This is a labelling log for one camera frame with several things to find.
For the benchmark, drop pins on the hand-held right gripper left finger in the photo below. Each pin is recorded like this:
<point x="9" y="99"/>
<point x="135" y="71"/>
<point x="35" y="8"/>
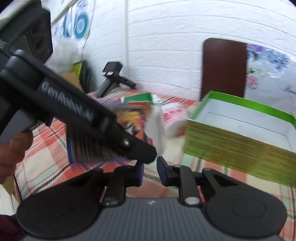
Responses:
<point x="138" y="176"/>

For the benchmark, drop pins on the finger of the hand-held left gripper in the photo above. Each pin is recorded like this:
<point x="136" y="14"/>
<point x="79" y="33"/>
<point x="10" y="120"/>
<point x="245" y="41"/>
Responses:
<point x="138" y="148"/>

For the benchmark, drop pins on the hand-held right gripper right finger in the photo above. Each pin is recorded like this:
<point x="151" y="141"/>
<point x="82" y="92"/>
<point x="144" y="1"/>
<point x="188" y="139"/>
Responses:
<point x="161" y="172"/>

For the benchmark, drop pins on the white soft packet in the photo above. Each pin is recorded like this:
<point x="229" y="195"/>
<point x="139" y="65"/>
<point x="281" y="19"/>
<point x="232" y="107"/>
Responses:
<point x="157" y="129"/>

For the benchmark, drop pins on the colourful printed card box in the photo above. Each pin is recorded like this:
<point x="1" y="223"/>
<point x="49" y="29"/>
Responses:
<point x="134" y="118"/>

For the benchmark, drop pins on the clear plastic bag roll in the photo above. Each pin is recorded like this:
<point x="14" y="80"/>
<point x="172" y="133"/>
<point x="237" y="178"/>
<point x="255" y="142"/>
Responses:
<point x="173" y="115"/>

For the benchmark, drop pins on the green cardboard box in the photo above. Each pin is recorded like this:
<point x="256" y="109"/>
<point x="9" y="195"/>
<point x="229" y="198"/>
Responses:
<point x="231" y="143"/>

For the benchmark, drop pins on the person's left hand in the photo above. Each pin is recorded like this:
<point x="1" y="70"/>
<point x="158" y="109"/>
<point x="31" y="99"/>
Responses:
<point x="13" y="150"/>

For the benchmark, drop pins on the brown cardboard box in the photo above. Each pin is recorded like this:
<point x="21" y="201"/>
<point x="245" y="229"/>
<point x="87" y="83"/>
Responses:
<point x="71" y="78"/>

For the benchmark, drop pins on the green mesh chair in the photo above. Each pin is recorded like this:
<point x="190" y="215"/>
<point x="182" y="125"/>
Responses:
<point x="77" y="67"/>

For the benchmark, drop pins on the green white small carton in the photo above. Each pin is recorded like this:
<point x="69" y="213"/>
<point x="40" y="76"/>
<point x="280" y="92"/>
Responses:
<point x="138" y="97"/>

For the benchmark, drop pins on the spare hand-held gripper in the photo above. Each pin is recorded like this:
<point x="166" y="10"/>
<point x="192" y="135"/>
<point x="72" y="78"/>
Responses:
<point x="111" y="69"/>

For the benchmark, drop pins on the plaid tablecloth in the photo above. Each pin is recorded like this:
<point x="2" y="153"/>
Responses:
<point x="46" y="162"/>

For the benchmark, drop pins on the brown board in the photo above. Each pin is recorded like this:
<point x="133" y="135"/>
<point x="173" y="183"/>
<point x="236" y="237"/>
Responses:
<point x="222" y="69"/>

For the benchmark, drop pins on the person's dark red clothing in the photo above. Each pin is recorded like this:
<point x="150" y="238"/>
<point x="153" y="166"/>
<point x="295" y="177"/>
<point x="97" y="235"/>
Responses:
<point x="8" y="228"/>

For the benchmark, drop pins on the floral printed cloth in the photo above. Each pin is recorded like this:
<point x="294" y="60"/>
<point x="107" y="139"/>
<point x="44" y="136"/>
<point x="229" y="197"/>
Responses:
<point x="270" y="76"/>

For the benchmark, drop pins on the blue circle wall poster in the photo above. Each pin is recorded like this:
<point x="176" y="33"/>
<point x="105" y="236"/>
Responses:
<point x="78" y="23"/>

